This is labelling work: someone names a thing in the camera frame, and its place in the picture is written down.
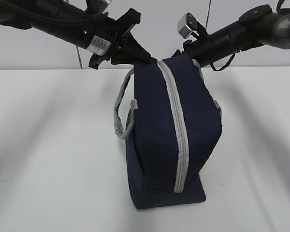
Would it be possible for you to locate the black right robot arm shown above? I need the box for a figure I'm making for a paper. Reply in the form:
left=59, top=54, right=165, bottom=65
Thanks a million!
left=183, top=2, right=290, bottom=69

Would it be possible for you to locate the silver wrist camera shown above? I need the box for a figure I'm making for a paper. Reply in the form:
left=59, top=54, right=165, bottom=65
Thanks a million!
left=177, top=13, right=208, bottom=40
left=86, top=0, right=112, bottom=13

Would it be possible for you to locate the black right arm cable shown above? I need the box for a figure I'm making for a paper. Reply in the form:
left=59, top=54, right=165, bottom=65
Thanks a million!
left=209, top=52, right=237, bottom=72

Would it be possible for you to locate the navy blue lunch bag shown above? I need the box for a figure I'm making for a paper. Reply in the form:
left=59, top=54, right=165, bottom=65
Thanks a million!
left=114, top=55, right=222, bottom=209

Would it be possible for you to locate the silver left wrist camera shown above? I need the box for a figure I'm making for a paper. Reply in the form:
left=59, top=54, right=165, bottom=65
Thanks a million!
left=86, top=0, right=112, bottom=13

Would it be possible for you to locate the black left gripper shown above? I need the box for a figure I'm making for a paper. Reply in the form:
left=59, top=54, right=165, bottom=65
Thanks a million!
left=88, top=8, right=157, bottom=69

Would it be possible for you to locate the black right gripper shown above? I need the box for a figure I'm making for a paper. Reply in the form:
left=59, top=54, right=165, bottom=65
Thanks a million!
left=174, top=39, right=217, bottom=67

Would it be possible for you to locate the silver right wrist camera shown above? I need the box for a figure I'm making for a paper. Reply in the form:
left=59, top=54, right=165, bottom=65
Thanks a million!
left=177, top=13, right=208, bottom=40

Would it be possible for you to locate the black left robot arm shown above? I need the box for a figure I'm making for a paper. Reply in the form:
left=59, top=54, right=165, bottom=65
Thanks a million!
left=0, top=0, right=156, bottom=69

